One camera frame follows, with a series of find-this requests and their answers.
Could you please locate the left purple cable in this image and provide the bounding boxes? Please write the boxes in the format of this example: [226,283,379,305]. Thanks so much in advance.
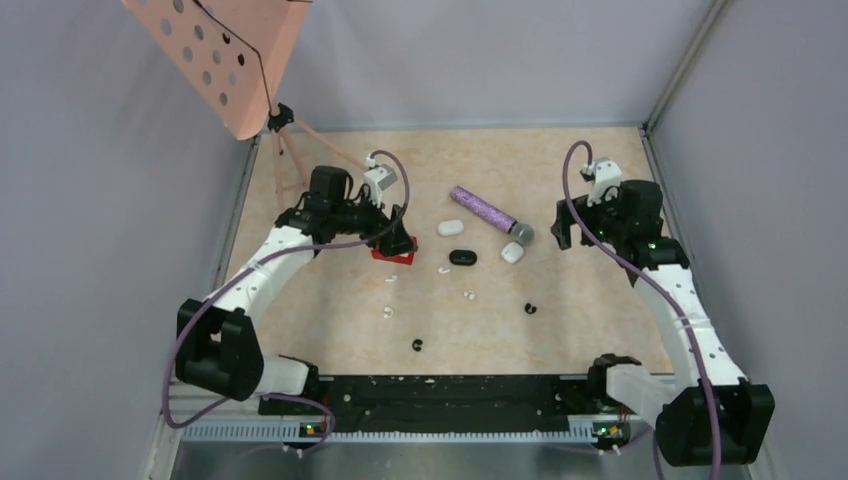
[161,150,411,458]

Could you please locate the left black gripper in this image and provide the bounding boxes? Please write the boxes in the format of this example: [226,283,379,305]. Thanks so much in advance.
[331,184,417,256]

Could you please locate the aluminium front rail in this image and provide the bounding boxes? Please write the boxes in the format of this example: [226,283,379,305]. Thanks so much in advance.
[142,370,776,480]

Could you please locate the white square earbud case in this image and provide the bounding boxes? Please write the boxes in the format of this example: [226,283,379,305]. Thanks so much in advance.
[500,242,525,264]

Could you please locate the purple glitter microphone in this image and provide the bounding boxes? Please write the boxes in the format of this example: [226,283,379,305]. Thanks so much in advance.
[449,186,535,246]

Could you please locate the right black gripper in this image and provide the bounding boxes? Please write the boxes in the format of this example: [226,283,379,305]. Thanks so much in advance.
[552,182,629,250]

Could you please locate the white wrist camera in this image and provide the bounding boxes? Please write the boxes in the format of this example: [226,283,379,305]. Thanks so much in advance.
[363,156,398,207]
[580,157,623,207]

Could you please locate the pink perforated music stand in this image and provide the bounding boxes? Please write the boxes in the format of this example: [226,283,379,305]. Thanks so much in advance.
[123,1,368,211]

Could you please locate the white oval earbud case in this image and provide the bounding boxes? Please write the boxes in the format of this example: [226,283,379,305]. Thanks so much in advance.
[437,219,464,237]

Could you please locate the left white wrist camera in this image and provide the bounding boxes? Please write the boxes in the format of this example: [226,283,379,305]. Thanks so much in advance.
[363,156,398,207]

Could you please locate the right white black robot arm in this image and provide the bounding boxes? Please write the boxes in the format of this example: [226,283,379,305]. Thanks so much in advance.
[551,180,775,467]

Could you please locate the red grid box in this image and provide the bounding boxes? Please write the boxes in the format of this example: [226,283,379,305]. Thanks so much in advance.
[370,236,418,265]

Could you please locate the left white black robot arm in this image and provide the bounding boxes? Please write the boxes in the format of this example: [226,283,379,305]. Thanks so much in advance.
[174,164,417,414]

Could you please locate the black earbud charging case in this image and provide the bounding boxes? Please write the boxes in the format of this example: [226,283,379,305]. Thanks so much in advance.
[448,249,478,266]

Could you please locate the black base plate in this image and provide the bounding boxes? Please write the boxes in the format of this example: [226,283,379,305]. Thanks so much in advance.
[258,374,625,434]

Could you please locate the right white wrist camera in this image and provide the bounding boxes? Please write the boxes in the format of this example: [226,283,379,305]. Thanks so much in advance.
[580,157,623,207]

